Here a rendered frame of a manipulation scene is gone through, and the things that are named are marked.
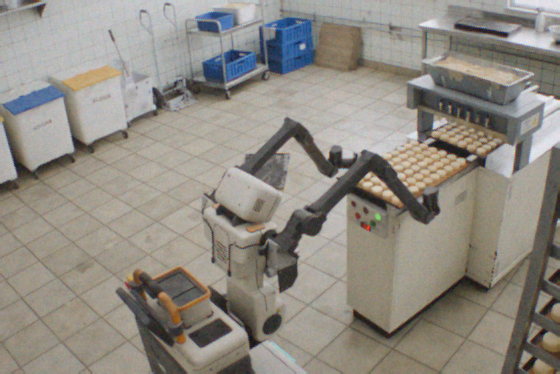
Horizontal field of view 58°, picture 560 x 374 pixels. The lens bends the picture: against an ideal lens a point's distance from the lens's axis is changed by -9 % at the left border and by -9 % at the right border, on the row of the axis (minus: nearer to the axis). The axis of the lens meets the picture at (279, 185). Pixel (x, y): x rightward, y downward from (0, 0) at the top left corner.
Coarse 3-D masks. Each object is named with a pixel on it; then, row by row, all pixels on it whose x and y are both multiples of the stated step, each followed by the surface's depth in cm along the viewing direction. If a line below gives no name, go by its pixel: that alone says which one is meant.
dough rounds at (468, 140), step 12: (432, 132) 305; (444, 132) 306; (456, 132) 305; (468, 132) 303; (480, 132) 302; (456, 144) 295; (468, 144) 293; (480, 144) 289; (492, 144) 288; (504, 144) 292
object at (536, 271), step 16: (544, 192) 94; (544, 208) 95; (544, 224) 96; (544, 240) 97; (544, 256) 99; (528, 272) 103; (544, 272) 102; (528, 288) 104; (528, 304) 105; (528, 320) 107; (512, 336) 112; (512, 352) 113; (512, 368) 115
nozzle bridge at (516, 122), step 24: (408, 96) 308; (432, 96) 305; (456, 96) 282; (528, 96) 278; (432, 120) 328; (456, 120) 291; (480, 120) 284; (504, 120) 271; (528, 120) 265; (528, 144) 274
